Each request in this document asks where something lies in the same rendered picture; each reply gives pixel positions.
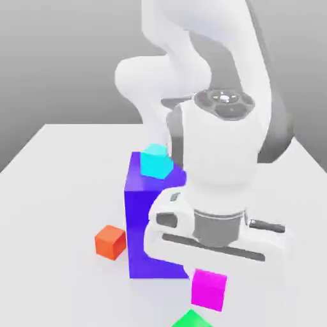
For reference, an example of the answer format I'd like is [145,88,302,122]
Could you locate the small green cube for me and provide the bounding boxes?
[171,308,213,327]

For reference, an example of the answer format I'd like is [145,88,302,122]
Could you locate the small magenta cube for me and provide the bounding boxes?
[190,268,228,313]

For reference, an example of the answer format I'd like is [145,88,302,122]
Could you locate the large blue box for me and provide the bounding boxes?
[124,151,190,280]

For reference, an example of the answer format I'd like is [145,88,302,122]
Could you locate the small orange cube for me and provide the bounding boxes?
[94,224,127,261]

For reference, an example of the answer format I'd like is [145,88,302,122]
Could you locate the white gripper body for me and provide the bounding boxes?
[143,221,291,280]

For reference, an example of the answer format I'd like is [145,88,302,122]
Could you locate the small cyan cube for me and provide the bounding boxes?
[140,143,174,180]

